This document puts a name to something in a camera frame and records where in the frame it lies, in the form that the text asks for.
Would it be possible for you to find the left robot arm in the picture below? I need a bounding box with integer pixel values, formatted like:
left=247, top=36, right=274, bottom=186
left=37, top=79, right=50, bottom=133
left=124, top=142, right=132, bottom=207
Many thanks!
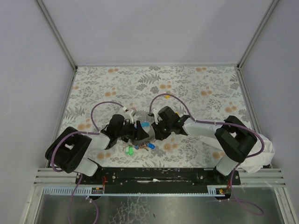
left=45, top=114, right=155, bottom=176

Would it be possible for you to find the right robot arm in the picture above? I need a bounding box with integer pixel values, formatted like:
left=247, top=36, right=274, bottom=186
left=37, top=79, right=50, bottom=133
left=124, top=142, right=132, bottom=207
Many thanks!
left=149, top=106, right=257, bottom=176

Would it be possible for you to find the blue key tag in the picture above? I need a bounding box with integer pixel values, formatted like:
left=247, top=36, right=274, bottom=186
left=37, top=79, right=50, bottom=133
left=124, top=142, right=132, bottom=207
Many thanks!
left=147, top=143, right=155, bottom=149

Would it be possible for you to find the green key tag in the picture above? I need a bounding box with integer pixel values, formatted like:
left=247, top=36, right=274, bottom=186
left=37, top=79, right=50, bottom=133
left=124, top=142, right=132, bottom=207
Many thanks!
left=125, top=146, right=134, bottom=155

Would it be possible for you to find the floral table mat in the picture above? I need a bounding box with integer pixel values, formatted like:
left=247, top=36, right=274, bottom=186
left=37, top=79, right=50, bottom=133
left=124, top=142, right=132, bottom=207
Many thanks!
left=58, top=66, right=251, bottom=168

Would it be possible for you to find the white cloth cover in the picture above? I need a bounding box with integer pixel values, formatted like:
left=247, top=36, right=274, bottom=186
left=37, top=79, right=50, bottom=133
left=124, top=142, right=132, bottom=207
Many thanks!
left=199, top=134, right=276, bottom=175

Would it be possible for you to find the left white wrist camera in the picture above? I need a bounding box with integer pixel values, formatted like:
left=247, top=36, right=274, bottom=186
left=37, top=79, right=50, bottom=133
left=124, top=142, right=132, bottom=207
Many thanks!
left=122, top=107, right=136, bottom=124

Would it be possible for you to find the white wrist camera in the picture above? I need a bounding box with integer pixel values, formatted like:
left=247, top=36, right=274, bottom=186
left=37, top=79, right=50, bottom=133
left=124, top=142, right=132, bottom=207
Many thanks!
left=122, top=107, right=136, bottom=124
left=148, top=108, right=160, bottom=125

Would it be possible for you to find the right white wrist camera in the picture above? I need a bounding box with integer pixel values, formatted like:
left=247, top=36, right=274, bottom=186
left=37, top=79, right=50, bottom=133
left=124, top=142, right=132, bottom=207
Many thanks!
left=148, top=108, right=160, bottom=125

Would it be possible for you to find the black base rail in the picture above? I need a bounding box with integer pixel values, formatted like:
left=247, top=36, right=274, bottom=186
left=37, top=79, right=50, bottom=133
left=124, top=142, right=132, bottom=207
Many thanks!
left=80, top=167, right=241, bottom=195

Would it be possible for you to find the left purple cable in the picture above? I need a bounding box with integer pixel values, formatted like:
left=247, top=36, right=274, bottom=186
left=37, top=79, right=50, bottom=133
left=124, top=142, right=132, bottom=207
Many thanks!
left=50, top=101, right=128, bottom=224

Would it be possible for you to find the purple cable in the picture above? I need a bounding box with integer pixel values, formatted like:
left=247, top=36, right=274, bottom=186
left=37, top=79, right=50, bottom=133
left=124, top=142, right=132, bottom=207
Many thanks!
left=50, top=101, right=128, bottom=224
left=149, top=93, right=266, bottom=217

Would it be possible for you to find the white slotted cable duct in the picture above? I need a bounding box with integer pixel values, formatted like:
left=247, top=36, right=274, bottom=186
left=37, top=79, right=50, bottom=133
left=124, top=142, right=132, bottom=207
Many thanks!
left=43, top=186, right=103, bottom=196

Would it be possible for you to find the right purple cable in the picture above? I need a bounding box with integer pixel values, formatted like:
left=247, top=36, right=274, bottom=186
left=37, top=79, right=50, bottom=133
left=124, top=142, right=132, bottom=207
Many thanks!
left=149, top=93, right=266, bottom=217

